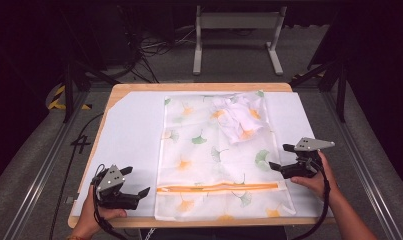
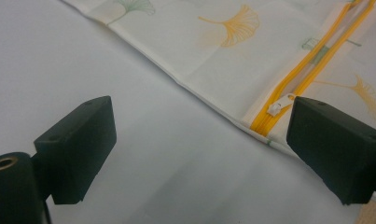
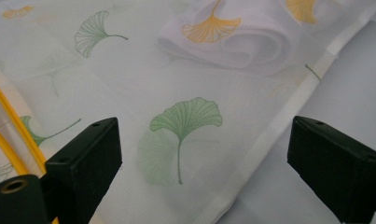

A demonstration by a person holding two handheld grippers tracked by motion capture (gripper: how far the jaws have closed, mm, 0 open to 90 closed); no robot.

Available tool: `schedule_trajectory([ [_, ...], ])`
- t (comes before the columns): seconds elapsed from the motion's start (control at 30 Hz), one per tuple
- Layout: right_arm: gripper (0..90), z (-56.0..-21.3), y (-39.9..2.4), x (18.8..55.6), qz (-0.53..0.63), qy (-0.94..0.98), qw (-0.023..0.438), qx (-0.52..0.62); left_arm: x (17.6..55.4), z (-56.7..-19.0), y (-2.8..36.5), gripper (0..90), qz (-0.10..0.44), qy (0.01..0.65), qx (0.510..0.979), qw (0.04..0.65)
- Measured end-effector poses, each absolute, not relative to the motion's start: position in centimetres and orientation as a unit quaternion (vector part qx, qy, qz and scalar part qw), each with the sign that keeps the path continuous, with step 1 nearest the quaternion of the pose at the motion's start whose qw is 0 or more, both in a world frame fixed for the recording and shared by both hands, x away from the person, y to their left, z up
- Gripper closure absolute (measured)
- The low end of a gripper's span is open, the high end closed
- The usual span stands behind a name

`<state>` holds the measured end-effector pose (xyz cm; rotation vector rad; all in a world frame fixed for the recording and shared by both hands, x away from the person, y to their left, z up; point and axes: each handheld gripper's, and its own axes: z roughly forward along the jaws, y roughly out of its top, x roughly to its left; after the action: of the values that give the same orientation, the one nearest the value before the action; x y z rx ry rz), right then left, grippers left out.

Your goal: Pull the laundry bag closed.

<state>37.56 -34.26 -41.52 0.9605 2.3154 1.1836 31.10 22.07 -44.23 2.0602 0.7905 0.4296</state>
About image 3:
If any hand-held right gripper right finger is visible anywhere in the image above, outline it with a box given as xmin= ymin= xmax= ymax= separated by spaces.
xmin=286 ymin=115 xmax=376 ymax=224

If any white leaf print cloth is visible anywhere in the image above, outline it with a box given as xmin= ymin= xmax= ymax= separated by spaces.
xmin=0 ymin=0 xmax=376 ymax=224

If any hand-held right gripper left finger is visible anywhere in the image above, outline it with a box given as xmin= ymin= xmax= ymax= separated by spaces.
xmin=39 ymin=117 xmax=123 ymax=224

